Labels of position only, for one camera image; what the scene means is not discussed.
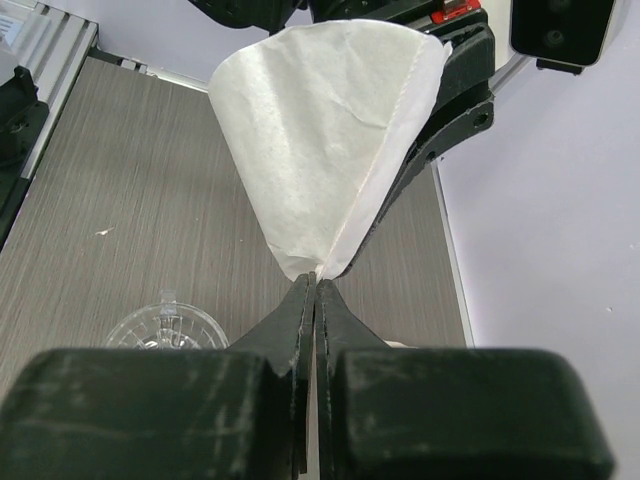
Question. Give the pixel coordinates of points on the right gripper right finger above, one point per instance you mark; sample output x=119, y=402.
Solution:
x=447, y=413

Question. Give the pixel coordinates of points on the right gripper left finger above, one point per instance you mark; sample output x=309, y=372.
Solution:
x=236, y=413

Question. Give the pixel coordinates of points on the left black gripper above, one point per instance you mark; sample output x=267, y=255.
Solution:
x=465, y=102

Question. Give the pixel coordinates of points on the clear plastic coffee dripper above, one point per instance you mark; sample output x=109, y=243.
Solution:
x=168, y=324

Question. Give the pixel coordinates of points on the white paper coffee filter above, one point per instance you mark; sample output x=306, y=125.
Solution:
x=318, y=120

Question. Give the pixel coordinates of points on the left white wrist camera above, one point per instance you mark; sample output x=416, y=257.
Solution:
x=563, y=36

